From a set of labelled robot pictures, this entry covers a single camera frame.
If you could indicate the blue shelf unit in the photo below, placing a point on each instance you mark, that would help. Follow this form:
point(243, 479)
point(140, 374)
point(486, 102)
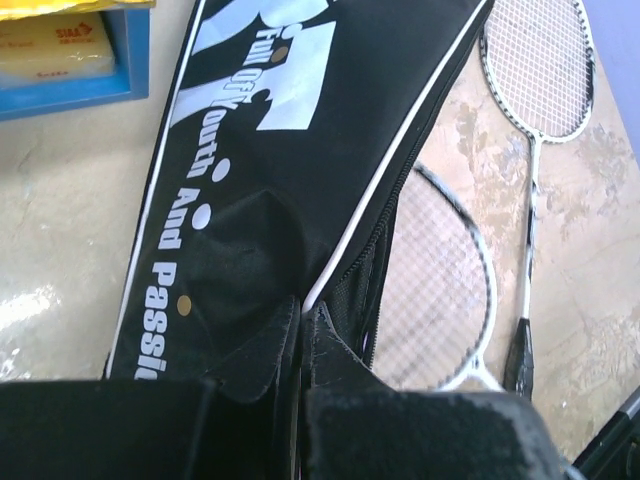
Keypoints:
point(129, 34)

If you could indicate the yellow sponge pack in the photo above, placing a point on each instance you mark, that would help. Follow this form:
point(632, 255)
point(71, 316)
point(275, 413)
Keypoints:
point(53, 48)

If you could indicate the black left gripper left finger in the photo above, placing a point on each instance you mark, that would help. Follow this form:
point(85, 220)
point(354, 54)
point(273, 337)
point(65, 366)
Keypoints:
point(238, 420)

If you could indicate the white badminton racket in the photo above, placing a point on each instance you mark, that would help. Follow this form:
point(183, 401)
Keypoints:
point(538, 57)

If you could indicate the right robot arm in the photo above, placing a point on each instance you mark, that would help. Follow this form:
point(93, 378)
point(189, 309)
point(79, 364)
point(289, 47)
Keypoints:
point(614, 451)

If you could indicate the yellow snack bag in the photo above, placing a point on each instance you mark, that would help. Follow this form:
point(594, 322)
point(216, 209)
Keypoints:
point(20, 9)

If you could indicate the black racket cover bag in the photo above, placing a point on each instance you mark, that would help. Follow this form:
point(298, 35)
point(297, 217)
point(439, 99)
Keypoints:
point(288, 134)

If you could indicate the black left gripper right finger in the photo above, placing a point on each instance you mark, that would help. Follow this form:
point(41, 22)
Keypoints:
point(356, 427)

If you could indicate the black shaft badminton racket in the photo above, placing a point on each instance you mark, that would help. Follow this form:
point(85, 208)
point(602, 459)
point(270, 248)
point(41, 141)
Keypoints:
point(438, 306)

